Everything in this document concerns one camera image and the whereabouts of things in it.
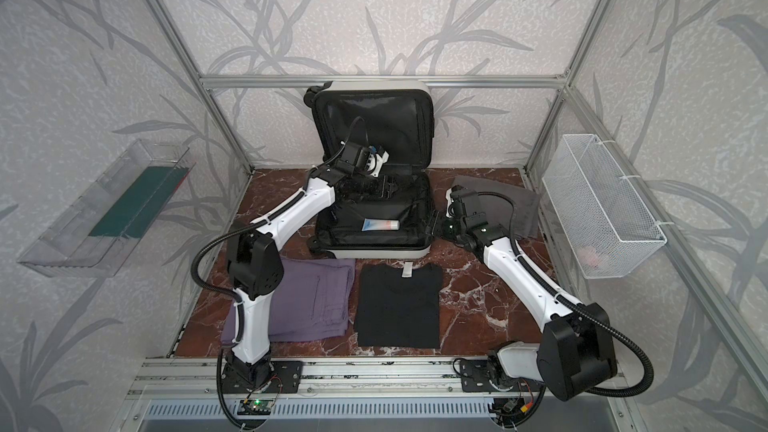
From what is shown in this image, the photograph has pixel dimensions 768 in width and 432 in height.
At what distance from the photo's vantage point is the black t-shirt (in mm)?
813

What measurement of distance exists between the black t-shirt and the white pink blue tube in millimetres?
129

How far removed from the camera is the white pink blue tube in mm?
1011
